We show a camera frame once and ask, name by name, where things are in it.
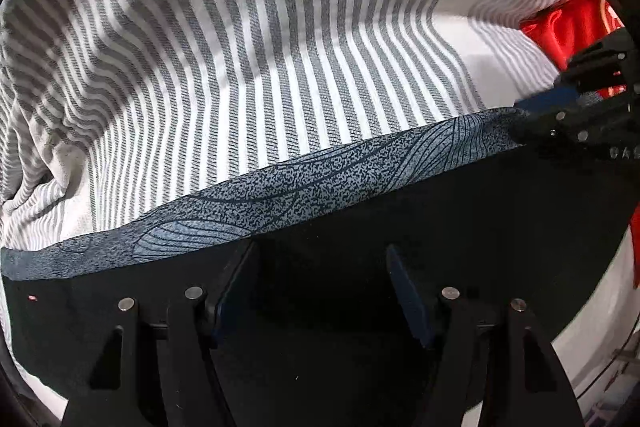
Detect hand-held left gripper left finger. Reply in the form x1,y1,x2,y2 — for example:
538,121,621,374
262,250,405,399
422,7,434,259
60,242,259,427

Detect grey striped white bed sheet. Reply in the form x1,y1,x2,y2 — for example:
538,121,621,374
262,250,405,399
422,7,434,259
0,0,640,427

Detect red satin cloth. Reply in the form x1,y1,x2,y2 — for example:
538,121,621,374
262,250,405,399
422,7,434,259
519,0,640,293

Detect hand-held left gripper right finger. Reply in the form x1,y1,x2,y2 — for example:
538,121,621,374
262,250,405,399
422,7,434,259
385,244,586,427

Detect black pants with blue waistband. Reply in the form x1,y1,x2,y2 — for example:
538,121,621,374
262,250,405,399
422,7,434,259
0,107,637,427

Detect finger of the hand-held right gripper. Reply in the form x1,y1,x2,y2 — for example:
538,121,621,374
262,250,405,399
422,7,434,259
509,99,640,164
514,29,640,114

